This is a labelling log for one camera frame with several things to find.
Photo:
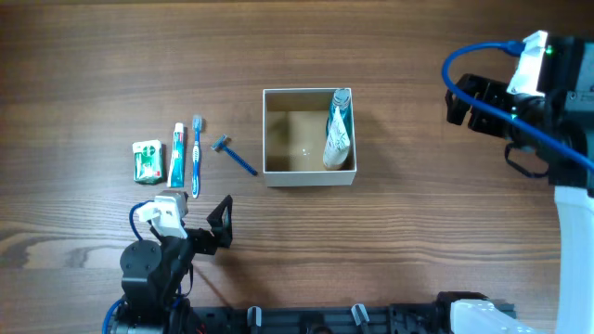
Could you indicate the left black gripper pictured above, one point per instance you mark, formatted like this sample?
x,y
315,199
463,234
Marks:
x,y
202,240

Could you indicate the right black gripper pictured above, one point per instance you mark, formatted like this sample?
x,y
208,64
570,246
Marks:
x,y
485,109

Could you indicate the green soap packet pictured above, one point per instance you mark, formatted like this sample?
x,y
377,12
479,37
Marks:
x,y
148,162

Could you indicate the white lotion tube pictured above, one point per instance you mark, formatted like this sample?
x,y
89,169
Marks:
x,y
338,143

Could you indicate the blue mouthwash bottle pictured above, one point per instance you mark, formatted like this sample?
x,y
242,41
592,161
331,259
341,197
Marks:
x,y
342,99

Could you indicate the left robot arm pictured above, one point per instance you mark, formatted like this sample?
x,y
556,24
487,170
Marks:
x,y
156,263

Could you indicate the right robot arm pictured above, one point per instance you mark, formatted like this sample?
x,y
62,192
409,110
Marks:
x,y
567,65

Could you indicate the teal toothpaste tube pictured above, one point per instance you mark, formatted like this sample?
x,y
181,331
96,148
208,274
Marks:
x,y
176,170

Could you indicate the blue disposable razor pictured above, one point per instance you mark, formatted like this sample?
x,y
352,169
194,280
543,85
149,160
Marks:
x,y
220,145

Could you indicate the blue white toothbrush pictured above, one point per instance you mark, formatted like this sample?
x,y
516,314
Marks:
x,y
196,152

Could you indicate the white open cardboard box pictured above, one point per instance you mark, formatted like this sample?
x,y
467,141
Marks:
x,y
295,121

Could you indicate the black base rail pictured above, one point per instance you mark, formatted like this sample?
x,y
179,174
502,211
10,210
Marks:
x,y
396,318

